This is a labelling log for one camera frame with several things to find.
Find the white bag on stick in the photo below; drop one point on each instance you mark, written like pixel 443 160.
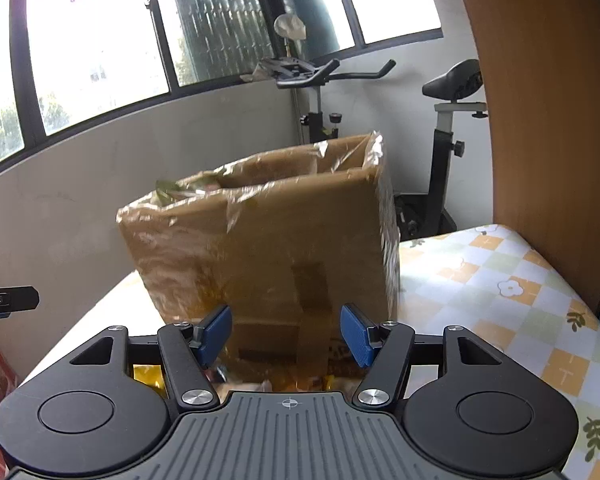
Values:
pixel 292 29

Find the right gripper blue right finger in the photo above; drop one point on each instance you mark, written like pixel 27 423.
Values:
pixel 383 350

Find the black window frame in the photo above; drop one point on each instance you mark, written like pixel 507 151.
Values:
pixel 66 66

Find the checkered floral bed sheet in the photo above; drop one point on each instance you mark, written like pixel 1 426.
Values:
pixel 504 384

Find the wooden wardrobe panel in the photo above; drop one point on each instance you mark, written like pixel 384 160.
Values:
pixel 540 61

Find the brown cardboard box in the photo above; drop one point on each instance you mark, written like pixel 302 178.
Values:
pixel 284 238

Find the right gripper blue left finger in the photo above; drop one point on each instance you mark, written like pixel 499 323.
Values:
pixel 187 349

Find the yellow chips bag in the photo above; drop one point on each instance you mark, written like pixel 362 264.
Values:
pixel 150 376

